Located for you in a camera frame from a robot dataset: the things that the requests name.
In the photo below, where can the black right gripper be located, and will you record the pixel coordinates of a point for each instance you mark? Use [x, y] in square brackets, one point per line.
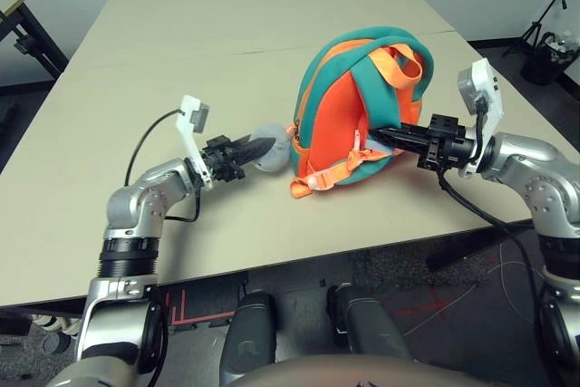
[446, 142]

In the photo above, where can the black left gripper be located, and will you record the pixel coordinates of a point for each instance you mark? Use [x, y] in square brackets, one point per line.
[222, 160]

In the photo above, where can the grey white plush toy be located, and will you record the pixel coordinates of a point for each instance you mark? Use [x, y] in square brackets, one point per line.
[276, 162]

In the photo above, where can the teal and orange backpack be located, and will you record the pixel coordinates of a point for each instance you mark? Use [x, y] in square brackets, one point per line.
[335, 124]

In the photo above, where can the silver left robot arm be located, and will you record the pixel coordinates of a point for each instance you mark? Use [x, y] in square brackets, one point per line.
[136, 196]

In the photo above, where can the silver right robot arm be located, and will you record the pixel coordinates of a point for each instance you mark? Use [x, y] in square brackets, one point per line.
[534, 165]

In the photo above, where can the black table leg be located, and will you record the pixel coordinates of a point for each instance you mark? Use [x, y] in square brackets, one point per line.
[457, 248]

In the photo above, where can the black trash bin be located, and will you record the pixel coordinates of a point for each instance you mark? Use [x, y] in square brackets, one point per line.
[546, 65]

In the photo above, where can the grey robot left leg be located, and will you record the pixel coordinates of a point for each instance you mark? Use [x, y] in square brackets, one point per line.
[251, 332]

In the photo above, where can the grey robot leg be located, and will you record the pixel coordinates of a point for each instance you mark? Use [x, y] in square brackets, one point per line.
[251, 332]
[367, 328]

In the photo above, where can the black tripod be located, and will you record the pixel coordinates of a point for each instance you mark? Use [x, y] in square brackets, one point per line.
[544, 15]

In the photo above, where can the grey robot right leg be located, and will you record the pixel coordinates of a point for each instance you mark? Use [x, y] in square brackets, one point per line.
[367, 328]

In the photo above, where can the grey robot torso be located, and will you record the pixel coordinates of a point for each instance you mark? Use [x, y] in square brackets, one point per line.
[362, 373]

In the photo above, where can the white striped sneaker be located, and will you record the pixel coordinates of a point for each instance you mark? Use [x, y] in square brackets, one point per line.
[50, 322]

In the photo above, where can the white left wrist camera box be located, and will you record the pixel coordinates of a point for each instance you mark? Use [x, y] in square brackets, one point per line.
[192, 119]

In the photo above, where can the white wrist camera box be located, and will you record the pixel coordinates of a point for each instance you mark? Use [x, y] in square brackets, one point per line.
[192, 119]
[485, 88]

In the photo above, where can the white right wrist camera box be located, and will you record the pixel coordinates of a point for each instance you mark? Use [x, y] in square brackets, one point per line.
[485, 88]

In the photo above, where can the black metal side table frame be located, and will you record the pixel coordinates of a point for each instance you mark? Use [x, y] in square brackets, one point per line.
[31, 33]

